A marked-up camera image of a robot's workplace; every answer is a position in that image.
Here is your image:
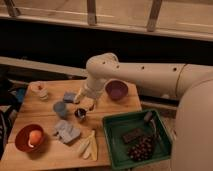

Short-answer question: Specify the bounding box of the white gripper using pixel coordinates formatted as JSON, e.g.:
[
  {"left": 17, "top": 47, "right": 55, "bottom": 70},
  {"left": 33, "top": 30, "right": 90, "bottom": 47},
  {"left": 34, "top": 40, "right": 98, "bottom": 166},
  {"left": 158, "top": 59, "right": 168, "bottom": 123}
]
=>
[{"left": 74, "top": 77, "right": 105, "bottom": 111}]

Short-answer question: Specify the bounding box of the small metal measuring cup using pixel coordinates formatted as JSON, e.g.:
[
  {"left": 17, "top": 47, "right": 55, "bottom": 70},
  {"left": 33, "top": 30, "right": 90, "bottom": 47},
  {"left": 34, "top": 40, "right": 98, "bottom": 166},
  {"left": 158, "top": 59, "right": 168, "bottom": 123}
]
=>
[{"left": 74, "top": 107, "right": 89, "bottom": 122}]

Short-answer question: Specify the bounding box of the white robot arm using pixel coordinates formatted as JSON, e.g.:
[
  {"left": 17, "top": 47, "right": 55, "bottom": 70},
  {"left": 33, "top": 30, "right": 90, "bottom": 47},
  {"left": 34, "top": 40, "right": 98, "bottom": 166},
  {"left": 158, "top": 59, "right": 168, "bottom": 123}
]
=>
[{"left": 75, "top": 53, "right": 213, "bottom": 171}]

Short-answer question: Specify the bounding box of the yellow plastic fork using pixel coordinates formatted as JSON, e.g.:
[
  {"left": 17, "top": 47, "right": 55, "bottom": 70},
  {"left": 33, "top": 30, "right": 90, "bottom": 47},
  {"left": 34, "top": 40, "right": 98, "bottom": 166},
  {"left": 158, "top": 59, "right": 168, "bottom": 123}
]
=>
[{"left": 90, "top": 130, "right": 98, "bottom": 161}]

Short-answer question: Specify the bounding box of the blue sponge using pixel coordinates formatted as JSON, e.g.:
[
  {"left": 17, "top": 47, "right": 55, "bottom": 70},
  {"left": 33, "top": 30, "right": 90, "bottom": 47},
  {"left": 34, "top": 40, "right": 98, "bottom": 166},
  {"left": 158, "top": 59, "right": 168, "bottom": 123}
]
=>
[{"left": 63, "top": 92, "right": 76, "bottom": 103}]

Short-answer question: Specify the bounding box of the blue cup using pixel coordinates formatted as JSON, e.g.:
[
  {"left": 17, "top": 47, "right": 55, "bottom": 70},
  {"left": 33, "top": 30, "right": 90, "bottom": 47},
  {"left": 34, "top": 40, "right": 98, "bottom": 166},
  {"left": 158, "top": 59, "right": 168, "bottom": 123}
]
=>
[{"left": 53, "top": 101, "right": 67, "bottom": 118}]

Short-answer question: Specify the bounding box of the purple bowl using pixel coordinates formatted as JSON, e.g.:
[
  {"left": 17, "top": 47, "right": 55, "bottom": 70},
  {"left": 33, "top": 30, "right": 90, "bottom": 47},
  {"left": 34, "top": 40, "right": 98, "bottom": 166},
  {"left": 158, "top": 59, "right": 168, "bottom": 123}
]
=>
[{"left": 105, "top": 80, "right": 128, "bottom": 101}]

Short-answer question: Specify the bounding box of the grey blue cloth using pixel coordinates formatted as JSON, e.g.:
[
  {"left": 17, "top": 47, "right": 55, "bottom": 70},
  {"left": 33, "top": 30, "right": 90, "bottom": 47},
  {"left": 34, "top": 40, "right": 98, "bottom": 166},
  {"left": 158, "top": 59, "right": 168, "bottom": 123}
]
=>
[{"left": 53, "top": 120, "right": 81, "bottom": 144}]

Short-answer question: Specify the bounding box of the green plastic tray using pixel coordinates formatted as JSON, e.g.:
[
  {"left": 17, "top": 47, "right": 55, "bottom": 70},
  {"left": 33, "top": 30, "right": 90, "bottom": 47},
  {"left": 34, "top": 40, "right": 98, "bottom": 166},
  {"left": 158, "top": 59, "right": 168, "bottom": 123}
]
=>
[{"left": 103, "top": 109, "right": 172, "bottom": 170}]

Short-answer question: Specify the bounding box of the cream plastic spoon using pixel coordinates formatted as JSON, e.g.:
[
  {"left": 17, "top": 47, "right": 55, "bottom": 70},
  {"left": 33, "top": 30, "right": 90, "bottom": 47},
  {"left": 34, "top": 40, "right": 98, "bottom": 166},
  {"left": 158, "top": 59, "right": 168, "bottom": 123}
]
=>
[{"left": 83, "top": 144, "right": 91, "bottom": 160}]

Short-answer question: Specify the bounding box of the brown chocolate bar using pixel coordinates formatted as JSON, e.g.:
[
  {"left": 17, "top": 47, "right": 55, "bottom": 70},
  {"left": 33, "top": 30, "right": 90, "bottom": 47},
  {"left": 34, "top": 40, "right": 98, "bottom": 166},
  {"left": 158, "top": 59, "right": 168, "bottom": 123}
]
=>
[{"left": 122, "top": 128, "right": 143, "bottom": 144}]

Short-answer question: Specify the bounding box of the orange fruit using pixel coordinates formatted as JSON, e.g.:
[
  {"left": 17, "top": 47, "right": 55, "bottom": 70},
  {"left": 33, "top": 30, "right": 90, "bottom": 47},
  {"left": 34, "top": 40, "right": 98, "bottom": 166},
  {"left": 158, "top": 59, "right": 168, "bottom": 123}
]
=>
[{"left": 28, "top": 130, "right": 42, "bottom": 148}]

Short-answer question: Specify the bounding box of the metal spoon in tray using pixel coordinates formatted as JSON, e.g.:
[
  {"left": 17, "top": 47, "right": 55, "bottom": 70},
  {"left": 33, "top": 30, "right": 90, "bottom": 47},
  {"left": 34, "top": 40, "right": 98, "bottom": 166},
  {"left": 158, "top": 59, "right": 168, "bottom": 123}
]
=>
[{"left": 143, "top": 110, "right": 163, "bottom": 147}]

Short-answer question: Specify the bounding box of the red bowl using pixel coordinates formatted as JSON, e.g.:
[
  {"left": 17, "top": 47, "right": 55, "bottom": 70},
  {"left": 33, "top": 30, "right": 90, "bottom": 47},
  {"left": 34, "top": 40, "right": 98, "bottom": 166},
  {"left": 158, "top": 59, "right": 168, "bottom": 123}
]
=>
[{"left": 15, "top": 124, "right": 45, "bottom": 153}]

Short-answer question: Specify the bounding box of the dark grape bunch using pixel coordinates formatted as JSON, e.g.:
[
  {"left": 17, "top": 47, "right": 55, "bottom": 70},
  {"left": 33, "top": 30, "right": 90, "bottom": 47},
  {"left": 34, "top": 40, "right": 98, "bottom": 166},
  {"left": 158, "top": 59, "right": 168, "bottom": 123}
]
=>
[{"left": 127, "top": 136, "right": 155, "bottom": 161}]

